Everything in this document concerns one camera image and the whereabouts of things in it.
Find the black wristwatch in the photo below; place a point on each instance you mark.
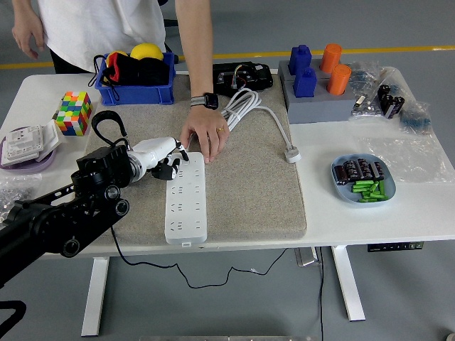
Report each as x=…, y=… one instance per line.
x=209, y=100

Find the grey-brown mat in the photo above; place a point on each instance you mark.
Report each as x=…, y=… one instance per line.
x=249, y=199

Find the metal bracket under table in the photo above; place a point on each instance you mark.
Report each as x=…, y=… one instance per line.
x=305, y=257

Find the person's left hand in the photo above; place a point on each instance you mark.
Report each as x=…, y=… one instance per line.
x=204, y=124

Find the green battery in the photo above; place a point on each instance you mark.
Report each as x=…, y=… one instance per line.
x=368, y=194
x=362, y=184
x=369, y=200
x=360, y=189
x=374, y=188
x=378, y=196
x=382, y=187

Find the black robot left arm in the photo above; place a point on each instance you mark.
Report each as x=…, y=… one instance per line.
x=53, y=223

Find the purple plate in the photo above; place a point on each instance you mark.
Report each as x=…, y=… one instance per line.
x=42, y=166

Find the white table leg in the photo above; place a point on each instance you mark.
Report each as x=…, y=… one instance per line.
x=350, y=287
x=94, y=298

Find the person's left forearm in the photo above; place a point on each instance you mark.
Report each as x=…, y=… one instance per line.
x=193, y=46

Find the large empty clear bag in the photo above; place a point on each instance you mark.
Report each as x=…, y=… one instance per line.
x=409, y=160

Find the white wall socket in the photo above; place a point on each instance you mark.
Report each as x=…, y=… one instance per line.
x=25, y=138

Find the black electronic device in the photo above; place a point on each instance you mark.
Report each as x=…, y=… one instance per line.
x=249, y=80

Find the person's right forearm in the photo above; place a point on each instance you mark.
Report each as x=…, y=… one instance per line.
x=26, y=9

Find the grey block base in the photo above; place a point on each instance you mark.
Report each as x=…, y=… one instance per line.
x=284, y=69
x=320, y=108

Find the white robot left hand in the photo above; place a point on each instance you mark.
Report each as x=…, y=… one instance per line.
x=156, y=149

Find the multicolour puzzle cube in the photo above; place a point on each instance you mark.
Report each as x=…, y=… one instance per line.
x=74, y=113

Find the light blue plate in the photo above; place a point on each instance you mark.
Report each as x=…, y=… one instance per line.
x=341, y=193

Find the large yellow ball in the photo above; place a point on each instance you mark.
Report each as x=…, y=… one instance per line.
x=145, y=51

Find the white power strip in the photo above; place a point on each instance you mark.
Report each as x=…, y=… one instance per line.
x=188, y=213

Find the person's right hand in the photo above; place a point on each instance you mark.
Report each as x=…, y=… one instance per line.
x=28, y=33

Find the person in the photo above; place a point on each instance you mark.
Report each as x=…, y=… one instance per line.
x=99, y=32

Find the black capacitor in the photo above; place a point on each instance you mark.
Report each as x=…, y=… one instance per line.
x=367, y=168
x=341, y=174
x=378, y=170
x=350, y=168
x=358, y=168

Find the blue square block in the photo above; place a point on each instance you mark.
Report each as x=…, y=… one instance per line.
x=300, y=58
x=305, y=83

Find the clear bag of blue resistors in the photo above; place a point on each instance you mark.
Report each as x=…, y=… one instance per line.
x=364, y=76
x=416, y=119

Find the small yellow ball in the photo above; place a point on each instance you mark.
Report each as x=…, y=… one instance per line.
x=119, y=55

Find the orange cylinder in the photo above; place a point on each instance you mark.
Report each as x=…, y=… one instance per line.
x=338, y=80
x=330, y=58

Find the black cloth bundle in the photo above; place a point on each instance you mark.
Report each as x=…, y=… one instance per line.
x=154, y=72

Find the black table control panel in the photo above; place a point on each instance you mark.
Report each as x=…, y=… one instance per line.
x=394, y=247

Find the white socket frame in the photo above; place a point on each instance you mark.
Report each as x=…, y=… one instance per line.
x=49, y=136

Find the blue plastic bin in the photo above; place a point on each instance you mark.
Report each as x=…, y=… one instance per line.
x=135, y=95

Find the clear bag of small parts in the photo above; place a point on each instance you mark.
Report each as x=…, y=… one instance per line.
x=14, y=192

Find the clear bag of black capacitors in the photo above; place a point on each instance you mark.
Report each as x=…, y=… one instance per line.
x=391, y=101

